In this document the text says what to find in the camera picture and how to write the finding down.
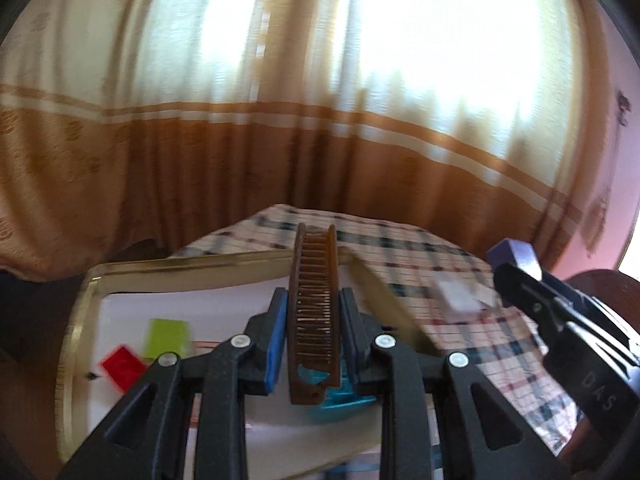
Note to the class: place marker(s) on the metal wall hook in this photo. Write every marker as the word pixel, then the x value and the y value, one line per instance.
pixel 623 106

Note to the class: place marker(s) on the cream and orange curtain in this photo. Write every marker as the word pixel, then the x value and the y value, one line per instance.
pixel 250 110

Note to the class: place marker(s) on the purple block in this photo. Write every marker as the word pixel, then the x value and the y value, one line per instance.
pixel 515 254

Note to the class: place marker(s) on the brown comb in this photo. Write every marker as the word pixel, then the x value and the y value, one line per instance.
pixel 312 310

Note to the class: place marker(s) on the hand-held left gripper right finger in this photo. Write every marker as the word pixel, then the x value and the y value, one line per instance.
pixel 350 340

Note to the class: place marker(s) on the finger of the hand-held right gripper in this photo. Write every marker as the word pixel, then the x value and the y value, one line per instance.
pixel 570 290
pixel 520 285

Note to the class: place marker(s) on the gold tin tray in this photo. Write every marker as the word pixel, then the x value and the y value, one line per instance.
pixel 80 320

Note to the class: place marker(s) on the teal toy brick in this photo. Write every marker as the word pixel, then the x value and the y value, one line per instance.
pixel 345 400

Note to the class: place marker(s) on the small white box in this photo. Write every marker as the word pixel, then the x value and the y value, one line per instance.
pixel 487 305
pixel 454 294

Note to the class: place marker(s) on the plaid tablecloth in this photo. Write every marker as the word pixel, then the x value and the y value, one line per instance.
pixel 415 260

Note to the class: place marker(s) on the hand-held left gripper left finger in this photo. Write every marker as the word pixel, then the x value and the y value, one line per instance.
pixel 275 340

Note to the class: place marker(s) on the red toy brick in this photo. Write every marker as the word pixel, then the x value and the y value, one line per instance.
pixel 122 366

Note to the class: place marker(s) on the green block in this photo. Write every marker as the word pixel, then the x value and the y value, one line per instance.
pixel 167 337

